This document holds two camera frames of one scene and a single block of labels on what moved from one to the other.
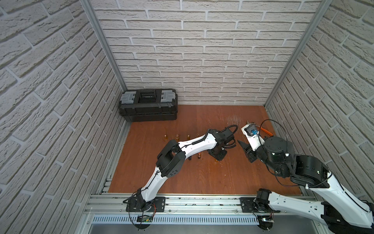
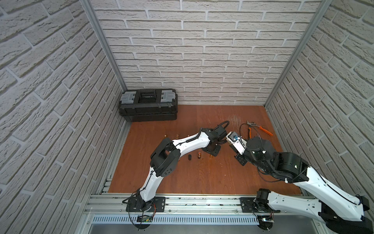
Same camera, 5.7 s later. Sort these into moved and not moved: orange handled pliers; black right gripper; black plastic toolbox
Moved: black right gripper
Not moved: black plastic toolbox; orange handled pliers
